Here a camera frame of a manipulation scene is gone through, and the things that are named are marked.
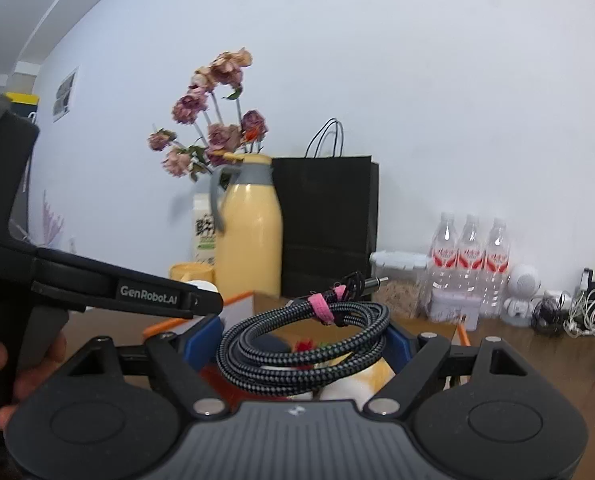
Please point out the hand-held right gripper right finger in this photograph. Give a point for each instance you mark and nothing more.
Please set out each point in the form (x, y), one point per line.
(401, 352)

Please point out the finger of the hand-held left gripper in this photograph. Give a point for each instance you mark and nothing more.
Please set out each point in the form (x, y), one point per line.
(147, 292)

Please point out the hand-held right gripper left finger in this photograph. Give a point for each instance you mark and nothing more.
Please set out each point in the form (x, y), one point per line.
(197, 345)

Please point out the orange edged cardboard box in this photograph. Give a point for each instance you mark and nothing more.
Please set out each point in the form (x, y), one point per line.
(240, 310)

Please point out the person's left hand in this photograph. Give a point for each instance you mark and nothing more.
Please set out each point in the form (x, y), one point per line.
(37, 375)

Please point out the yellow and white round object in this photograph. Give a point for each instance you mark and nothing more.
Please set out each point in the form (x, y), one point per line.
(372, 375)

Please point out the yellow ceramic mug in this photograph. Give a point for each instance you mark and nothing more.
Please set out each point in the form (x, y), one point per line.
(190, 272)

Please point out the clear container of nuts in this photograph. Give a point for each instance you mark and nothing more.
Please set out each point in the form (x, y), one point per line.
(402, 295)

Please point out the white milk carton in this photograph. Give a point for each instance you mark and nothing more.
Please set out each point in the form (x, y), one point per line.
(203, 230)

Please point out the dark board with yellow top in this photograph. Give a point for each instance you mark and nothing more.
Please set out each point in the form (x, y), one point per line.
(24, 101)

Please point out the yellow thermos jug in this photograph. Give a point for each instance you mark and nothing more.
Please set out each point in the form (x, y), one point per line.
(250, 240)

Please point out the white robot toy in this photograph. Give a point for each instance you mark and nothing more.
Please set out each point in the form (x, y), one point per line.
(522, 280)

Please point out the black paper bag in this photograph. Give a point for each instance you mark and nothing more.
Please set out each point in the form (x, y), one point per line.
(327, 220)

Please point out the dried pink rose bouquet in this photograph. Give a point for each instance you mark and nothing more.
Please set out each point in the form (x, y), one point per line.
(225, 135)

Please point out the black charger plug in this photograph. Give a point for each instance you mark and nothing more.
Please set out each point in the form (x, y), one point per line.
(586, 277)

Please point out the purple plant wall sticker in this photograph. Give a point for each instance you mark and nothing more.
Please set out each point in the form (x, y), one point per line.
(52, 222)

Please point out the wall notice paper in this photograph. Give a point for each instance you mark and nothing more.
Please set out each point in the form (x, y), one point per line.
(66, 92)

